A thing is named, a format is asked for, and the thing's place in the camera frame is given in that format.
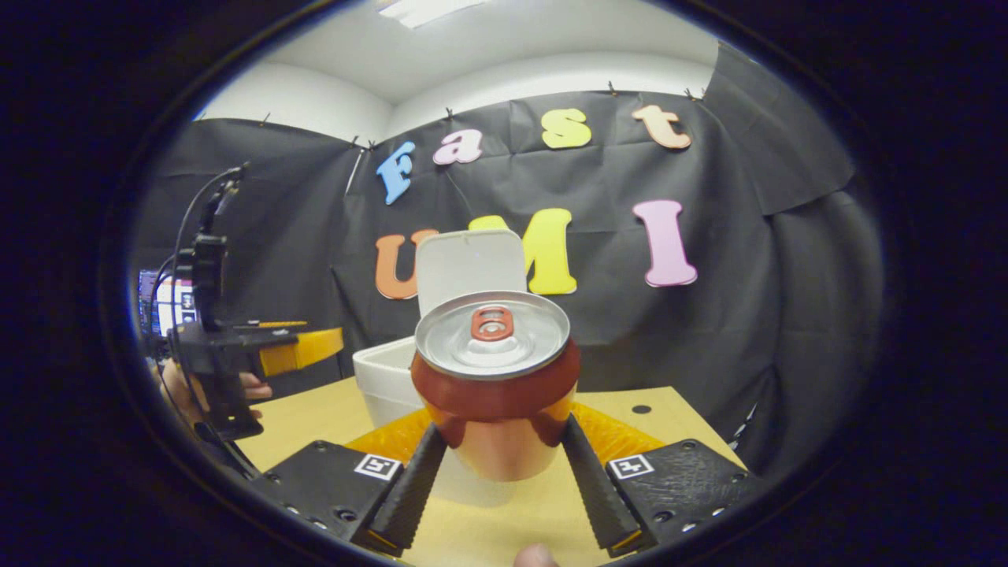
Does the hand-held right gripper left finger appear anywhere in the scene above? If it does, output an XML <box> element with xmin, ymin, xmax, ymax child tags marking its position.
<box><xmin>250</xmin><ymin>406</ymin><xmax>449</xmax><ymax>552</ymax></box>

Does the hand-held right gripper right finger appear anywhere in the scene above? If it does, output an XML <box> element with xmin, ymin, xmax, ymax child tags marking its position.
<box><xmin>559</xmin><ymin>402</ymin><xmax>763</xmax><ymax>558</ymax></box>

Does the red pop can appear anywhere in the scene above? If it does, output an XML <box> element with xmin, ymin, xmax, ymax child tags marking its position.
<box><xmin>410</xmin><ymin>291</ymin><xmax>582</xmax><ymax>483</ymax></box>

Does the white desktop garbage bin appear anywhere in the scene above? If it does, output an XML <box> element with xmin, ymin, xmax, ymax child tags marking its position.
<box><xmin>353</xmin><ymin>228</ymin><xmax>528</xmax><ymax>509</ymax></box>

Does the wooden desktop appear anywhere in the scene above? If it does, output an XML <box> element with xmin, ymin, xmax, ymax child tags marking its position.
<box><xmin>236</xmin><ymin>376</ymin><xmax>745</xmax><ymax>567</ymax></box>

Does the computer monitor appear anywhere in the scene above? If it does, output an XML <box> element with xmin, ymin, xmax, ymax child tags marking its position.
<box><xmin>139</xmin><ymin>271</ymin><xmax>198</xmax><ymax>336</ymax></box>

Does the ceiling light panel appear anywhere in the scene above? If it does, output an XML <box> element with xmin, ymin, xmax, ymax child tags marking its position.
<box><xmin>377</xmin><ymin>0</ymin><xmax>491</xmax><ymax>29</ymax></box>

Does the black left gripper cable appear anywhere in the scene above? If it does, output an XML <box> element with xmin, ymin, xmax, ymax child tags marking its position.
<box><xmin>150</xmin><ymin>164</ymin><xmax>261</xmax><ymax>480</ymax></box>

